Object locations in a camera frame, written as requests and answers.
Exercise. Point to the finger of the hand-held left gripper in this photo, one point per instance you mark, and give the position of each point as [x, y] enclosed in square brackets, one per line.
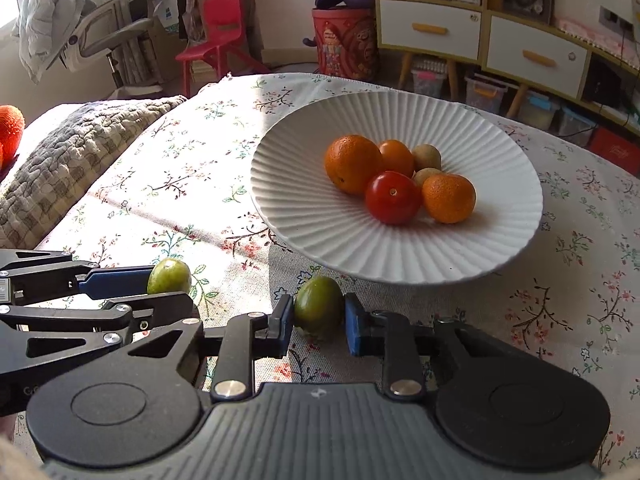
[125, 310]
[120, 281]

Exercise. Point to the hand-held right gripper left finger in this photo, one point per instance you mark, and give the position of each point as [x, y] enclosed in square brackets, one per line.
[282, 327]

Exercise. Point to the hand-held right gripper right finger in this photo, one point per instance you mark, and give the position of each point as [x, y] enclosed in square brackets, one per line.
[356, 332]

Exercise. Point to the dark green round fruit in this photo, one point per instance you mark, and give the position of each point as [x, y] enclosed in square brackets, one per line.
[318, 306]

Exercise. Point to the light green round fruit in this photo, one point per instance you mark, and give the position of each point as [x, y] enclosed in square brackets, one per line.
[169, 277]

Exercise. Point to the white ribbed plate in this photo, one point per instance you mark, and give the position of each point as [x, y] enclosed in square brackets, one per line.
[310, 210]

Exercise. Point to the red tomato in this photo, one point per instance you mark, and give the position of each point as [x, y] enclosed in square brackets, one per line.
[392, 197]

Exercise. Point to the orange mandarin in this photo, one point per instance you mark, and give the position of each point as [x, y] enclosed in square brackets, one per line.
[352, 162]
[448, 198]

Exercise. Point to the small brown round fruit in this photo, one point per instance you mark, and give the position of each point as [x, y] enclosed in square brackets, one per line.
[427, 156]
[425, 176]

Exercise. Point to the orange tomato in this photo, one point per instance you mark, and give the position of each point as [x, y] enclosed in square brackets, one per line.
[398, 156]

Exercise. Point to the floral tablecloth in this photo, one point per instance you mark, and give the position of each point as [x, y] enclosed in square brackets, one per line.
[175, 185]

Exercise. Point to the grey quilted blanket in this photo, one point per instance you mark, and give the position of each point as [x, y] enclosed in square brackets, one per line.
[65, 160]

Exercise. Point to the orange knitted toy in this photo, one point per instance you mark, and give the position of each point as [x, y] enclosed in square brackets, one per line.
[10, 127]

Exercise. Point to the grey office chair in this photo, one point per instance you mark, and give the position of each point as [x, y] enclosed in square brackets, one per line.
[115, 30]

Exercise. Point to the clear storage box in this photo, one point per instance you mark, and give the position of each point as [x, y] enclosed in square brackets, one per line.
[576, 127]
[429, 80]
[485, 96]
[537, 111]

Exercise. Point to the grey jacket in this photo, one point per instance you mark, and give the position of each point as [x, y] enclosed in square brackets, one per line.
[50, 20]

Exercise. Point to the red plastic chair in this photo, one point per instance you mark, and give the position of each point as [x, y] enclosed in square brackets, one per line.
[222, 15]

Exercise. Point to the red printed bin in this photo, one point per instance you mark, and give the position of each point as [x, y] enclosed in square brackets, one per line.
[345, 45]

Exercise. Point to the white drawer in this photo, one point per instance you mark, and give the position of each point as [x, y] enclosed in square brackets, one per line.
[430, 27]
[537, 52]

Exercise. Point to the red storage box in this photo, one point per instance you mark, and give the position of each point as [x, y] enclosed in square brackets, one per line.
[617, 150]

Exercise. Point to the long wooden shelf unit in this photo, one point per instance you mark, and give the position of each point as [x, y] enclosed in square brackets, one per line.
[615, 75]

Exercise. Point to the pink lace cloth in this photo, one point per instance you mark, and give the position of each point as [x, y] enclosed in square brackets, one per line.
[595, 35]

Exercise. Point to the wall power strip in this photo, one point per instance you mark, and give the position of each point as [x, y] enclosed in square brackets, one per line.
[617, 17]

